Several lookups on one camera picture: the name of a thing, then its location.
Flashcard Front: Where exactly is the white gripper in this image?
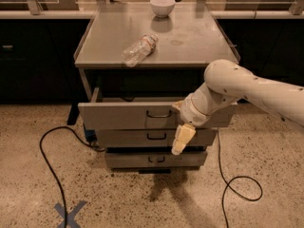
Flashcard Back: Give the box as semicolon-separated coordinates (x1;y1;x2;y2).
171;84;237;155

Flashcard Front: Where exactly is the grey top drawer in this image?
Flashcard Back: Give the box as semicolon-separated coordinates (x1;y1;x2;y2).
78;88;183;130

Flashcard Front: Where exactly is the grey drawer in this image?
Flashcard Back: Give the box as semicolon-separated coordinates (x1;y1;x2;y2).
96;129;217;148
104;151;207;169
78;88;183;130

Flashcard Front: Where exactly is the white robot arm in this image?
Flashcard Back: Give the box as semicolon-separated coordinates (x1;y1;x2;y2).
172;59;304;155

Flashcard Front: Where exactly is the grey bottom drawer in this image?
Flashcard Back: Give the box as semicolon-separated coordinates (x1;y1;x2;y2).
104;151;207;169

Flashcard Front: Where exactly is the grey middle drawer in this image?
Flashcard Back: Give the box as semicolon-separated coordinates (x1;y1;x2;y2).
96;129;217;148

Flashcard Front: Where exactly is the grey metal cabinet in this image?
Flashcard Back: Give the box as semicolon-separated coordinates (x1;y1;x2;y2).
75;3;238;172

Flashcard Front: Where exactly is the clear plastic water bottle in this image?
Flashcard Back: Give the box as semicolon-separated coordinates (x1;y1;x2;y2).
122;34;159;67

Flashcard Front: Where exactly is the white ceramic bowl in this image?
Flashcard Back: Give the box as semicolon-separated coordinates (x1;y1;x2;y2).
150;0;176;17

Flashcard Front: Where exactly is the blue tape cross mark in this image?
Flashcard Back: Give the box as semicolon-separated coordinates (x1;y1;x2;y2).
54;200;86;228

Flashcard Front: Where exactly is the dark low counter cabinet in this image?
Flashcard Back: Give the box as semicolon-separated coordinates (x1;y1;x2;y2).
0;19;304;104

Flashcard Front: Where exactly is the black top drawer handle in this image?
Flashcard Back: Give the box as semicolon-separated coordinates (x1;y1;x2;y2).
145;110;172;119

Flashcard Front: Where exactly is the black cable on right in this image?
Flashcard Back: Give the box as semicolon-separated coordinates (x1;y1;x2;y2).
216;127;264;228

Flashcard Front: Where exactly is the black cable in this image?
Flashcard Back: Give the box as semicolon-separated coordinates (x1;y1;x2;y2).
216;127;264;228
39;125;105;228

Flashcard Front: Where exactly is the black cable on left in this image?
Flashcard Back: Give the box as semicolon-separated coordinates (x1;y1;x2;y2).
39;125;105;228

